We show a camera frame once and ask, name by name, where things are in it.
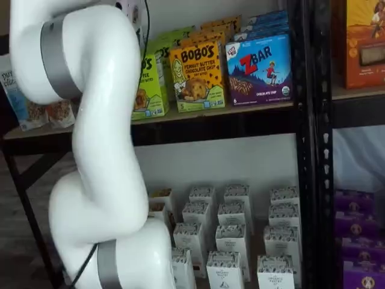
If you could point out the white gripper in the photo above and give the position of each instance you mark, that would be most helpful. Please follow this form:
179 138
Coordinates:
130 7

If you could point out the green Bobo's apple pie box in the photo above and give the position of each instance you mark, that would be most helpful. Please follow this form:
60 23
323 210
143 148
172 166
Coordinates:
153 102
162 52
174 34

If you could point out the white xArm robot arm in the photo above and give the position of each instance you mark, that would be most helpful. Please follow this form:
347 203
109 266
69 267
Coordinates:
102 120

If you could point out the yellow Bobo's peanut butter box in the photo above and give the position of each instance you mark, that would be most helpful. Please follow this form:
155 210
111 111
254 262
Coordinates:
222 21
210 30
198 90
195 39

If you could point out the blue purple Zbar box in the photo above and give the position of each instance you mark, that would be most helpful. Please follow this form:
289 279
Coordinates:
264 25
255 33
267 15
258 72

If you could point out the black metal shelf rack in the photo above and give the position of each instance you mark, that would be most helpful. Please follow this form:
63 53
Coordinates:
361 113
210 126

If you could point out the tan wooden shelf board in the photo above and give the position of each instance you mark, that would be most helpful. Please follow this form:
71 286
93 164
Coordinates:
361 91
240 107

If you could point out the yellow white granola box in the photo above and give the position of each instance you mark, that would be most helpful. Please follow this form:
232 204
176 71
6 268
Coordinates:
157 209
161 194

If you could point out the white Organic Pantry box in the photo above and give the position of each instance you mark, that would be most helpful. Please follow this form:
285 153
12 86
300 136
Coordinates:
224 274
230 241
188 238
195 210
237 192
284 194
275 275
183 271
281 241
201 194
284 213
231 212

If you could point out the orange snack box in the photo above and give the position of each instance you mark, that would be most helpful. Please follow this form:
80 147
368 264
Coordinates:
364 45

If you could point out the purple cookie box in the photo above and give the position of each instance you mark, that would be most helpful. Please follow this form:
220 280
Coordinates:
355 198
364 250
365 278
356 224

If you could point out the orange label granola bag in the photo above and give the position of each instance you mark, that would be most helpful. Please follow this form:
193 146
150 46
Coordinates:
61 114

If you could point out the blue label granola bag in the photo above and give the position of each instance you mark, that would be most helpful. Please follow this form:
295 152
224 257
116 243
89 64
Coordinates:
15 102

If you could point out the white pantry boxes group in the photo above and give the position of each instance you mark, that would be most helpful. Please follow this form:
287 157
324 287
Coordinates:
255 238

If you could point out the white plastic sheet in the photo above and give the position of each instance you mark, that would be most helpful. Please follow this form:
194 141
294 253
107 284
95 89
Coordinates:
358 156

